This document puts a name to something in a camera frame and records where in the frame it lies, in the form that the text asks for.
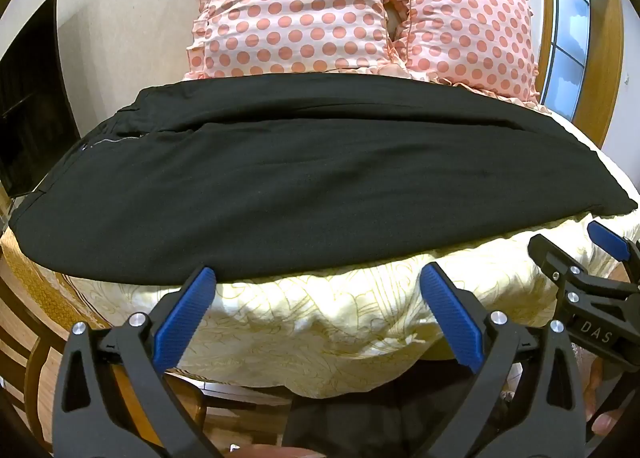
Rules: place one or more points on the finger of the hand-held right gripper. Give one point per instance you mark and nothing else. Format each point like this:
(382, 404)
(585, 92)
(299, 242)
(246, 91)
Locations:
(557, 260)
(612, 243)

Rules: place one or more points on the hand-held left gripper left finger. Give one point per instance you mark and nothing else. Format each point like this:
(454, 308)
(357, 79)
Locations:
(182, 318)

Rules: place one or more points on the wooden window frame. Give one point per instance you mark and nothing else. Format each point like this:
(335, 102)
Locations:
(602, 52)

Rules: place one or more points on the person's right hand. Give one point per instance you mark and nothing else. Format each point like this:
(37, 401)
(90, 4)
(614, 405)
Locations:
(602, 413)

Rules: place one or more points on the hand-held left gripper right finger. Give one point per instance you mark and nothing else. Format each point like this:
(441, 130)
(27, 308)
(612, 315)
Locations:
(450, 313)

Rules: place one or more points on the wooden chair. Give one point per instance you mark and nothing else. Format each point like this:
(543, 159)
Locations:
(30, 368)

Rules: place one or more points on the black pants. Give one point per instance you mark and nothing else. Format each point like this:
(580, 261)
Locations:
(320, 188)

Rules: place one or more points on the black television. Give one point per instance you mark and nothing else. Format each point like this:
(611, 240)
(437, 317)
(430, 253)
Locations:
(30, 102)

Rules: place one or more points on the person's dark clothing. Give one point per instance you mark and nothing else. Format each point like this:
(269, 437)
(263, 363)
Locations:
(360, 423)

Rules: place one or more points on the pink polka dot pillow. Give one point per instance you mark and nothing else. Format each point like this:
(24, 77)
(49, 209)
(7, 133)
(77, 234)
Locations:
(295, 7)
(465, 22)

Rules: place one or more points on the bed with yellow patterned sheet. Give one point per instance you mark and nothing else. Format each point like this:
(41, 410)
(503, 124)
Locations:
(320, 328)

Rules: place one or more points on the glass window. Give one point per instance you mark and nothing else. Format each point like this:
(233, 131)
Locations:
(570, 27)

